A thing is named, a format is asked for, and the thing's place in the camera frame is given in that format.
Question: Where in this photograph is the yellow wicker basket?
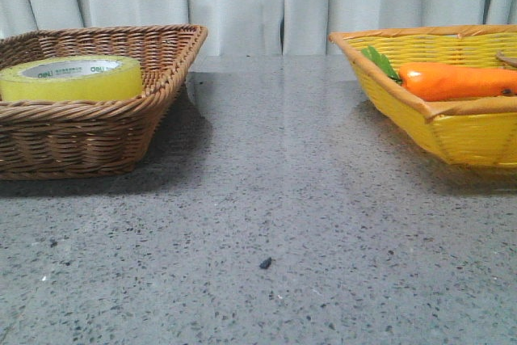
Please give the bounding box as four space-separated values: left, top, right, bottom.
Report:
329 24 516 169

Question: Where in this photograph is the brown wicker basket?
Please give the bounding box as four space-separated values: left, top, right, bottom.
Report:
1 24 208 180

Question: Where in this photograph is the yellow tape roll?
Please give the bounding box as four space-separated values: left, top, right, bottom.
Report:
1 55 143 102

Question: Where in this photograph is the orange toy carrot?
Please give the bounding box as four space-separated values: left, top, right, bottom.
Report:
361 46 516 102

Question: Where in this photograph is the small black debris piece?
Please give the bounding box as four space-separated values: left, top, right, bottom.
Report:
259 257 272 269

